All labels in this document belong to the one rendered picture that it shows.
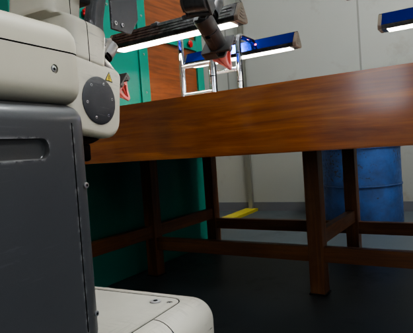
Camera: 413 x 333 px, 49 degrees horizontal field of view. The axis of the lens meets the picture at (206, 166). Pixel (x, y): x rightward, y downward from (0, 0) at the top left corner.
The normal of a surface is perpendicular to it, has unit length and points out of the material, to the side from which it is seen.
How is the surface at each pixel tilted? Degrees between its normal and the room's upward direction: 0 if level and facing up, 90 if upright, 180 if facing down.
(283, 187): 90
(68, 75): 90
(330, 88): 90
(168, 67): 90
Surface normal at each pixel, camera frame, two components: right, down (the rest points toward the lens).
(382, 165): 0.19, 0.03
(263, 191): -0.47, 0.07
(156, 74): 0.85, -0.04
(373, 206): -0.12, 0.04
